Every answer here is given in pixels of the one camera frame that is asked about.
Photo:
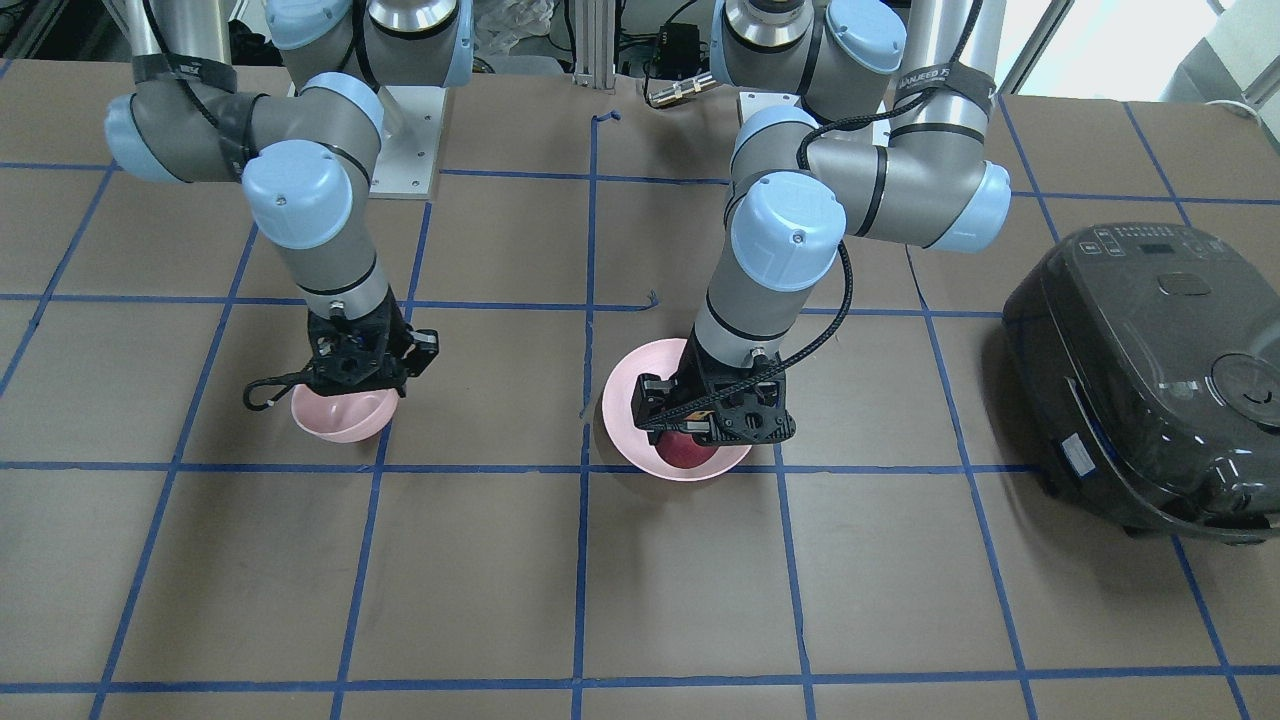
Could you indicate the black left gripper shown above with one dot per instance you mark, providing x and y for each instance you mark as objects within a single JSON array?
[{"x": 652, "y": 397}]

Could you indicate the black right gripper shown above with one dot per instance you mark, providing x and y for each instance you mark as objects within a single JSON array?
[{"x": 422, "y": 345}]

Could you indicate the red apple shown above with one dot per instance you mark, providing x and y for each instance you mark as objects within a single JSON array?
[{"x": 681, "y": 451}]

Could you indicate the pink bowl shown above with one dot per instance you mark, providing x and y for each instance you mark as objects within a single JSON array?
[{"x": 343, "y": 419}]

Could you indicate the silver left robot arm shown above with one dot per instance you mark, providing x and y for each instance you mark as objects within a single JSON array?
[{"x": 795, "y": 197}]

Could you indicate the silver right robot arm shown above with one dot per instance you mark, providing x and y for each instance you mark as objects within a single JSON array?
[{"x": 188, "y": 122}]

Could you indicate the dark grey rice cooker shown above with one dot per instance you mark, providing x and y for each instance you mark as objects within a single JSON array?
[{"x": 1148, "y": 352}]

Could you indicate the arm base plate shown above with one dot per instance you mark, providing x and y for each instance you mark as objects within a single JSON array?
[
  {"x": 410, "y": 140},
  {"x": 757, "y": 109}
]

